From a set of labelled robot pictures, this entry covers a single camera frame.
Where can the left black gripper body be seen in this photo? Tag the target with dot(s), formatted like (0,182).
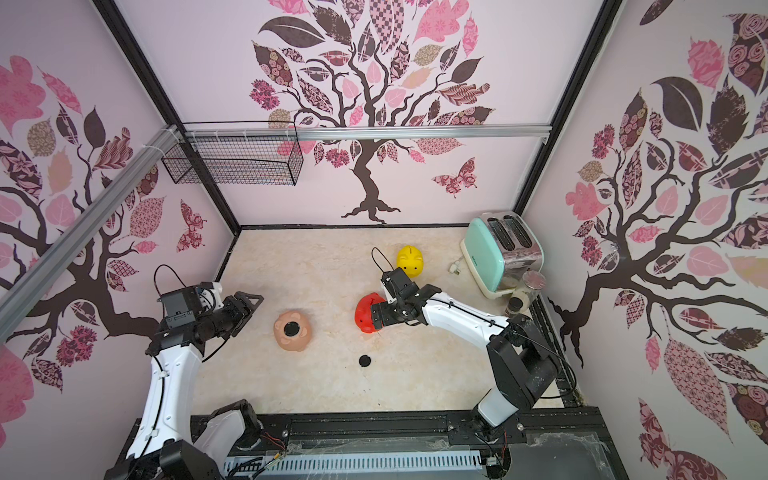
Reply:
(226,320)

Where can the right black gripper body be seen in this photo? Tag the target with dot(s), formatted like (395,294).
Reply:
(387,311)

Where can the red piggy bank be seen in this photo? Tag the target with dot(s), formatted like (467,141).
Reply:
(363,312)

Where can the peach piggy bank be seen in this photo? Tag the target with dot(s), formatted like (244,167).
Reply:
(299,342)

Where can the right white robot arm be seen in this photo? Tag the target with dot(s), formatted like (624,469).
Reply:
(522,365)

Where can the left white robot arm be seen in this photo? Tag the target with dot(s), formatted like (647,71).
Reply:
(164,447)

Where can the yellow piggy bank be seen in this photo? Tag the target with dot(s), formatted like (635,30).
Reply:
(410,260)

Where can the mint green toaster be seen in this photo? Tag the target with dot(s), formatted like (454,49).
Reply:
(499,248)

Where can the glass spice jar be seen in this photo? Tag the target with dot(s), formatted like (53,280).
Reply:
(528,288)

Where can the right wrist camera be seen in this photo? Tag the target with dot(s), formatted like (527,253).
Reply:
(398,285)

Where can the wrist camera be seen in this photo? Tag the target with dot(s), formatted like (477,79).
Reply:
(188,304)
(398,285)

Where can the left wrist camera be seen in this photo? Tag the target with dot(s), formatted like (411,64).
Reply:
(188,304)

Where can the white slotted cable duct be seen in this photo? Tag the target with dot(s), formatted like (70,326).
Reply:
(315,465)

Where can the black wire basket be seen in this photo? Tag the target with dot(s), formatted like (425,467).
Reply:
(259,152)

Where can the black base frame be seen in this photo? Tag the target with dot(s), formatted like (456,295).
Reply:
(550,443)

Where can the aluminium rail left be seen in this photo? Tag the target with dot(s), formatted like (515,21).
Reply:
(24,295)

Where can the aluminium rail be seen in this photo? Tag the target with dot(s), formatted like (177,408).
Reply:
(24,295)
(445,131)

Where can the aluminium rail back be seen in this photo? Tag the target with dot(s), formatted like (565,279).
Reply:
(445,131)

